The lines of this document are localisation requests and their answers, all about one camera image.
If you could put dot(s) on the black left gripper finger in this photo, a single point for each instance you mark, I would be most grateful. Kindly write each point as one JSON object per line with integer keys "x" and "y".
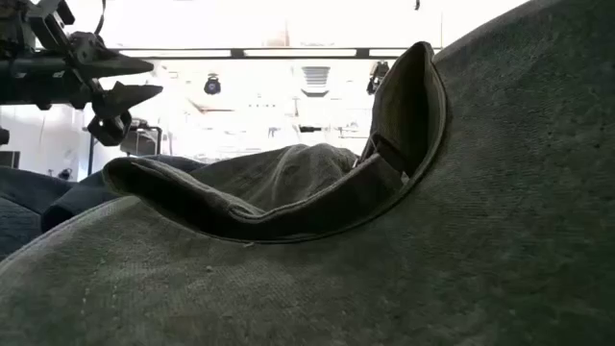
{"x": 122, "y": 96}
{"x": 115, "y": 66}

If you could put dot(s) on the black metal stand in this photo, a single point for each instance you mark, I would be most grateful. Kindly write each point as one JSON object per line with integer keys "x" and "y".
{"x": 91, "y": 158}

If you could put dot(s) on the small black device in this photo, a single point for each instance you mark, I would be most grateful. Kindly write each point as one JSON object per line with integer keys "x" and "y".
{"x": 65, "y": 174}

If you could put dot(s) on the round black hanging lamp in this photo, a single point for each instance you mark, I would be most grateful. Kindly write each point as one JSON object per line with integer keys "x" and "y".
{"x": 212, "y": 85}

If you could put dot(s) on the black hanging device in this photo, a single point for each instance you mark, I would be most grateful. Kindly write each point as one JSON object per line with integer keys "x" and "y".
{"x": 377, "y": 72}

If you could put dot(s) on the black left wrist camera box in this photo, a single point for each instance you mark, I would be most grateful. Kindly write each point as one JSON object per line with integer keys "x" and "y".
{"x": 109, "y": 130}

